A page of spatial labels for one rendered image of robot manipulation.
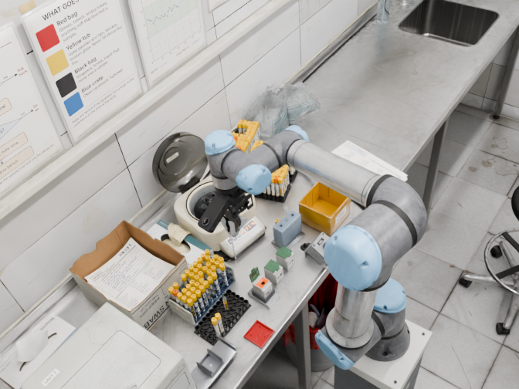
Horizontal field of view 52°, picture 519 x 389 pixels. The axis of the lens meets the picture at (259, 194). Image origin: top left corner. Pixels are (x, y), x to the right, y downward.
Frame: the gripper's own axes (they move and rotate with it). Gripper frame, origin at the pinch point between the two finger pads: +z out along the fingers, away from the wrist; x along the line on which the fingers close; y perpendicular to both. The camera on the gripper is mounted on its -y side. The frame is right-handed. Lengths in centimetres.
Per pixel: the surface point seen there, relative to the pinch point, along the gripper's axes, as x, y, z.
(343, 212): -9.2, 41.7, 20.1
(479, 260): -33, 126, 113
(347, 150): 11, 72, 23
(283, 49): 58, 89, 2
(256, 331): -15.4, -9.0, 25.5
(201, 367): -14.0, -29.2, 19.6
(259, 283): -8.4, 0.8, 17.9
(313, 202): 3.6, 40.9, 22.6
